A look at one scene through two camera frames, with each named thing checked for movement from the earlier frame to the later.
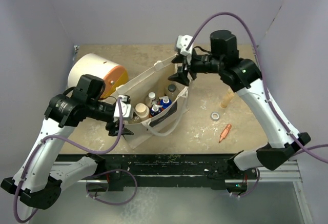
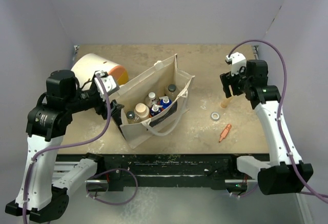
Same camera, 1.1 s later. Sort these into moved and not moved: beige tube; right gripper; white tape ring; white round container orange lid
Moved: right gripper
Not moved: white round container orange lid; white tape ring; beige tube
